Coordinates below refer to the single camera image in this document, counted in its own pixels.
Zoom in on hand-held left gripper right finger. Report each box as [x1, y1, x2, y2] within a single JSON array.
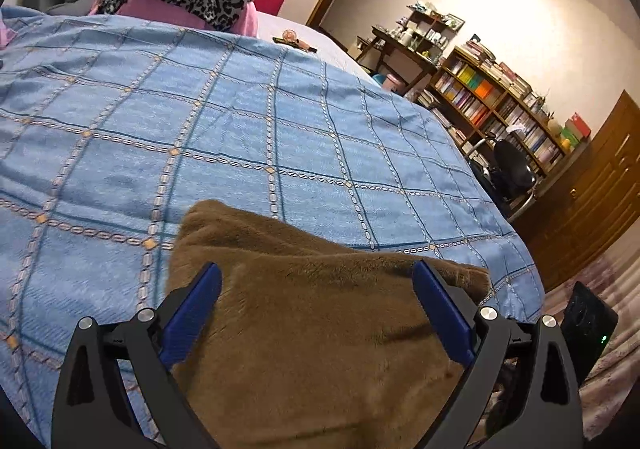
[[412, 260, 583, 449]]

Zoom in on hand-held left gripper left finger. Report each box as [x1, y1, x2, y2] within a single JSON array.
[[51, 262, 222, 449]]

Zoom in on wooden wardrobe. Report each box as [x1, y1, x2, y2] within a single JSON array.
[[520, 89, 640, 292]]

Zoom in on black office chair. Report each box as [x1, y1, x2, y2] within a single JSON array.
[[460, 136, 540, 220]]

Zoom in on blue checked blanket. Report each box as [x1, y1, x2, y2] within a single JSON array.
[[0, 14, 546, 440]]

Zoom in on red and green boxes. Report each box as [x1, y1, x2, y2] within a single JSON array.
[[560, 113, 592, 145]]

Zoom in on wooden bookshelf with books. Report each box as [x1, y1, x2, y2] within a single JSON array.
[[415, 45, 591, 180]]

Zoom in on stack of books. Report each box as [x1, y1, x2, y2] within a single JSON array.
[[452, 40, 531, 97]]

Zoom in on dark wooden desk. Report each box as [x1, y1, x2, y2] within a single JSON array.
[[356, 26, 441, 90]]

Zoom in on wooden desktop shelf organiser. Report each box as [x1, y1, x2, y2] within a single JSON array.
[[395, 4, 466, 65]]

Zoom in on grey bed sheet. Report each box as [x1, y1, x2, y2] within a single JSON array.
[[252, 12, 386, 90]]

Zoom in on small handheld fan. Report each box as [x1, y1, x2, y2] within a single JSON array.
[[272, 29, 318, 54]]

